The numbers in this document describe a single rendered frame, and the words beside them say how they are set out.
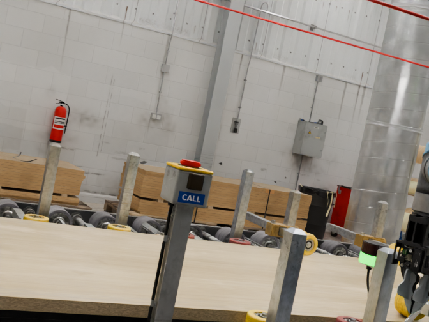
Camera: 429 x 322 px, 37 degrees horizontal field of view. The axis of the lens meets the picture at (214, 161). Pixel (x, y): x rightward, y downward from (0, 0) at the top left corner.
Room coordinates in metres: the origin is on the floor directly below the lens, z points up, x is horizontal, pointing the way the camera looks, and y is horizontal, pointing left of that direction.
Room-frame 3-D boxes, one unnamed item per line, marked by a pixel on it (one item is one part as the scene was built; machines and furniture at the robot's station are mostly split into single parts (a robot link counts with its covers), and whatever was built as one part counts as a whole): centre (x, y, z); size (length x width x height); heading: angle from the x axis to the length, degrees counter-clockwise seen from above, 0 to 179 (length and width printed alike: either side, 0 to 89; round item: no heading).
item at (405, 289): (1.34, -0.45, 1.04); 0.06 x 0.03 x 0.09; 135
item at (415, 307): (1.32, -0.47, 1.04); 0.06 x 0.03 x 0.09; 135
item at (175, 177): (1.19, 0.04, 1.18); 0.07 x 0.07 x 0.08; 25
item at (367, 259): (1.45, -0.40, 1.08); 0.06 x 0.06 x 0.02
